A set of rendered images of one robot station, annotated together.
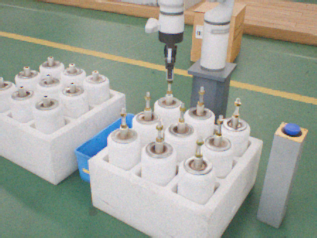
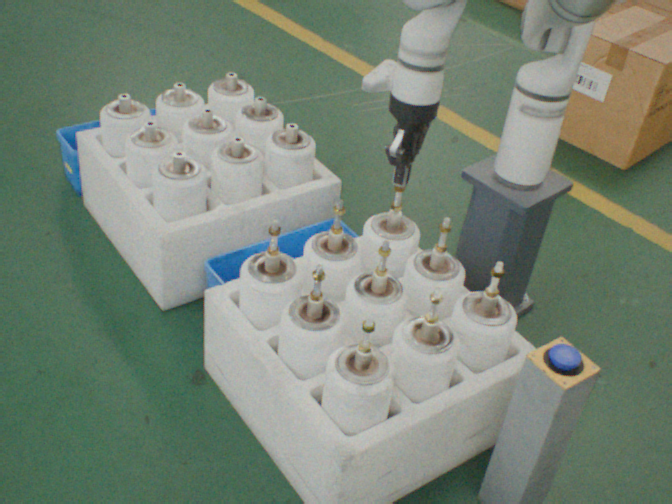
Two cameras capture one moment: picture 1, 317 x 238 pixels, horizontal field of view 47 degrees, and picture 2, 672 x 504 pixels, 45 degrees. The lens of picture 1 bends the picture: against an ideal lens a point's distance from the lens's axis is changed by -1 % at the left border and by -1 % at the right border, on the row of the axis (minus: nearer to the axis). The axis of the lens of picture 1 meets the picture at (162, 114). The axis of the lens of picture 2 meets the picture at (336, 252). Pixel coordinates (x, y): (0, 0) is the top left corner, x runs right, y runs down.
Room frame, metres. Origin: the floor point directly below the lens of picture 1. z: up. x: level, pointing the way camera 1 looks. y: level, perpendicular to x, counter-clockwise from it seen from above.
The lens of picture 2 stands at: (-0.03, -0.29, 1.05)
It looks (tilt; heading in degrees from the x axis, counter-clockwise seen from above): 38 degrees down; 19
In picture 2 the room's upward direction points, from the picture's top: 7 degrees clockwise
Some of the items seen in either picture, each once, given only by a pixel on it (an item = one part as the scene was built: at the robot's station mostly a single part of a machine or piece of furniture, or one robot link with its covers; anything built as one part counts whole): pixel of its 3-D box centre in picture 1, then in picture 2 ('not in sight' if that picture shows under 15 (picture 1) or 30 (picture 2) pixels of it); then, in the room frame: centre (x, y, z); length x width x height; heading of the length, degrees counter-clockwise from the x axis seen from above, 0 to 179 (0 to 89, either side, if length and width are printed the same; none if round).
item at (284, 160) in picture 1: (279, 178); (533, 439); (0.81, -0.34, 0.16); 0.07 x 0.07 x 0.31; 58
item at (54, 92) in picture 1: (52, 104); (207, 164); (1.19, 0.41, 0.16); 0.10 x 0.10 x 0.18
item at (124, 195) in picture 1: (178, 173); (365, 362); (0.90, -0.06, 0.09); 0.39 x 0.39 x 0.18; 58
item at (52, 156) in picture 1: (54, 120); (207, 193); (1.19, 0.41, 0.09); 0.39 x 0.39 x 0.18; 58
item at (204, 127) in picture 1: (197, 137); (427, 307); (1.00, -0.12, 0.16); 0.10 x 0.10 x 0.18
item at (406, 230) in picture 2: (168, 103); (392, 226); (1.06, -0.02, 0.25); 0.08 x 0.08 x 0.01
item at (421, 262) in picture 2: (199, 113); (436, 265); (1.00, -0.12, 0.25); 0.08 x 0.08 x 0.01
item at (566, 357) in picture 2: (291, 129); (564, 358); (0.80, -0.34, 0.32); 0.04 x 0.04 x 0.02
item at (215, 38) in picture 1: (214, 44); (529, 134); (1.25, -0.18, 0.39); 0.09 x 0.09 x 0.17; 65
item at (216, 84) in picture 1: (209, 102); (499, 242); (1.25, -0.18, 0.15); 0.15 x 0.15 x 0.30; 65
